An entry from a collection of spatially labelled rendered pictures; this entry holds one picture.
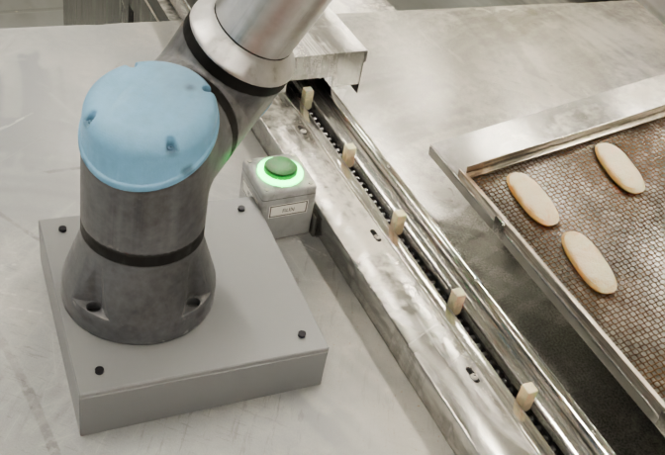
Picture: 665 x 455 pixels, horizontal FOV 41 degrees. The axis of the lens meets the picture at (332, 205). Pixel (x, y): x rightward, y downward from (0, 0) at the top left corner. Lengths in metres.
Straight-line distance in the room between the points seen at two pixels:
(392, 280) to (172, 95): 0.35
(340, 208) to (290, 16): 0.34
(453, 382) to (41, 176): 0.57
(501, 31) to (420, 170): 0.50
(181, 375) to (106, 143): 0.23
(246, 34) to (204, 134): 0.11
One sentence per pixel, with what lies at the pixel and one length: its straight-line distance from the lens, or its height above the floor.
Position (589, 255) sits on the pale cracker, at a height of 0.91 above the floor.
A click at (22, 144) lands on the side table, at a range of 1.22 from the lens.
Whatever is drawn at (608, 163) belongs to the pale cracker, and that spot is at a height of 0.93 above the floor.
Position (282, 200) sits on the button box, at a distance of 1.05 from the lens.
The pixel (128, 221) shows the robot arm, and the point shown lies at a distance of 0.80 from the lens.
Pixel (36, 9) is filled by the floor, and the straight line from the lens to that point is 3.28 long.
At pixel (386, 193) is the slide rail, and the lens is 1.15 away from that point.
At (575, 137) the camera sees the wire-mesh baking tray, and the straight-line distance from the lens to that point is 1.23.
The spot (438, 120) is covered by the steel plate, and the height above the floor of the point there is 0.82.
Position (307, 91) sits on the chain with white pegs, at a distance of 1.28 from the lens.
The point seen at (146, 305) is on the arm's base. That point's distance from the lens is 0.85.
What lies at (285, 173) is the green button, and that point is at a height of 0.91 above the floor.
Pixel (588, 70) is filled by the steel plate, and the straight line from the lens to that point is 1.64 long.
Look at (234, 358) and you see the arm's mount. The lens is 0.88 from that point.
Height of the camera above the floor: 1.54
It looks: 38 degrees down
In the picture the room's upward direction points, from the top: 12 degrees clockwise
